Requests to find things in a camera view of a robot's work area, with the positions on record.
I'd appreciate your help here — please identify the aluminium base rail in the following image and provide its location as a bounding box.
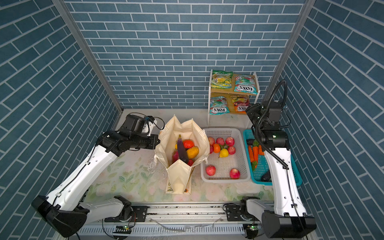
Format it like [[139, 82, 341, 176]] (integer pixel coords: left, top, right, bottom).
[[52, 202, 319, 240]]

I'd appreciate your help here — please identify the small orange tangerine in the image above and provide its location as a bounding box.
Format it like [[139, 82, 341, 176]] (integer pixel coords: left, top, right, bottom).
[[213, 144, 221, 153]]

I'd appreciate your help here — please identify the cream canvas grocery bag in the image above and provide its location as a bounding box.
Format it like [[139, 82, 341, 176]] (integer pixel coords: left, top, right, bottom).
[[154, 116, 210, 194]]

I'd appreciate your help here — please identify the red tomato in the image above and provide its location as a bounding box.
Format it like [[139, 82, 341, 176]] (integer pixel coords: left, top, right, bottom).
[[183, 140, 195, 150]]

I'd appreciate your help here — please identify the teal Fox's candy bag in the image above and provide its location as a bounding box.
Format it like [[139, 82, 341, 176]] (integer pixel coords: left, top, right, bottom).
[[234, 75, 258, 95]]

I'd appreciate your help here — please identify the purple eggplant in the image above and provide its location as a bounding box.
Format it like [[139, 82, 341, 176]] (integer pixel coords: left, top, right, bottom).
[[177, 135, 189, 164]]

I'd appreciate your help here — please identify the red apple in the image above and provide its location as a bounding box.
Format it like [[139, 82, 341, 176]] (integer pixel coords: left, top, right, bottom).
[[206, 165, 216, 176], [188, 159, 194, 167], [208, 137, 216, 146], [225, 137, 235, 147], [228, 146, 236, 155], [216, 138, 226, 146], [230, 168, 241, 180]]

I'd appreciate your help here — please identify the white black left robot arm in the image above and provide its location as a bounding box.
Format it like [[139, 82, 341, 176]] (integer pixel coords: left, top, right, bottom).
[[31, 113, 160, 238]]

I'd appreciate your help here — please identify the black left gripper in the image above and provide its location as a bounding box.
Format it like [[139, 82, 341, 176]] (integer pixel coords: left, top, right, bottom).
[[130, 133, 163, 149]]

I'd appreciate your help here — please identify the white wooden two-tier shelf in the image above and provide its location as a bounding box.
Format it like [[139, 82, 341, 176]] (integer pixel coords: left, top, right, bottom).
[[207, 69, 261, 126]]

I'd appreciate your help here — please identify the yellow lemon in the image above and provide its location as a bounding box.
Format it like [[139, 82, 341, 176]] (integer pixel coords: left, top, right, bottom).
[[219, 149, 230, 158]]

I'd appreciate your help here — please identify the green Fox's candy bag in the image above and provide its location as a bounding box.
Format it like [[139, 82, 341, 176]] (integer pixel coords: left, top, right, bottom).
[[210, 96, 230, 115]]

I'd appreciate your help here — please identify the green yellow candy bag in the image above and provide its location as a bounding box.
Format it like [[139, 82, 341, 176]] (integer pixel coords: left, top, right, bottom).
[[211, 70, 234, 90]]

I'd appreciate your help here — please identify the orange Fox's candy bag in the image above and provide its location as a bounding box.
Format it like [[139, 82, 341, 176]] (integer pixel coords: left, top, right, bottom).
[[231, 95, 250, 113]]

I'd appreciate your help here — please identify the orange carrot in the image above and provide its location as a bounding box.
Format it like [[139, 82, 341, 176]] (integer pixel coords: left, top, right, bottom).
[[248, 145, 255, 163]]

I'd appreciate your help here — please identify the teal plastic basket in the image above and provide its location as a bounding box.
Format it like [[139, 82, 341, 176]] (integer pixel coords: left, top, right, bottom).
[[243, 130, 303, 186]]

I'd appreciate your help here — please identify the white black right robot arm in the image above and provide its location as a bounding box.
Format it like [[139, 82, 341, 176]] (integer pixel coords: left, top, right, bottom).
[[240, 102, 317, 239]]

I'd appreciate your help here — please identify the pink dragon fruit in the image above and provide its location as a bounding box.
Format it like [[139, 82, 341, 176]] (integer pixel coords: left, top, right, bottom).
[[172, 150, 179, 163]]

